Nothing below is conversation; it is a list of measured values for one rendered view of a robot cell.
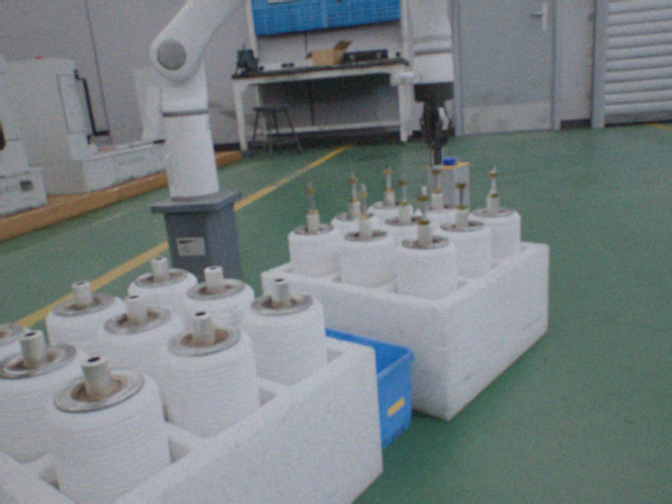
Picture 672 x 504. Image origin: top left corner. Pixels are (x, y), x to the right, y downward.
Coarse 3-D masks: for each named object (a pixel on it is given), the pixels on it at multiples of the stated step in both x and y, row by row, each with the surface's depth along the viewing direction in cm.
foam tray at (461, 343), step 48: (336, 288) 95; (384, 288) 92; (480, 288) 89; (528, 288) 104; (384, 336) 90; (432, 336) 84; (480, 336) 91; (528, 336) 107; (432, 384) 86; (480, 384) 93
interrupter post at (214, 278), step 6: (210, 270) 74; (216, 270) 74; (210, 276) 74; (216, 276) 74; (222, 276) 75; (210, 282) 74; (216, 282) 74; (222, 282) 75; (210, 288) 74; (216, 288) 74; (222, 288) 75
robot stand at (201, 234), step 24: (240, 192) 127; (168, 216) 118; (192, 216) 117; (216, 216) 118; (168, 240) 121; (192, 240) 118; (216, 240) 119; (192, 264) 120; (216, 264) 119; (240, 264) 128
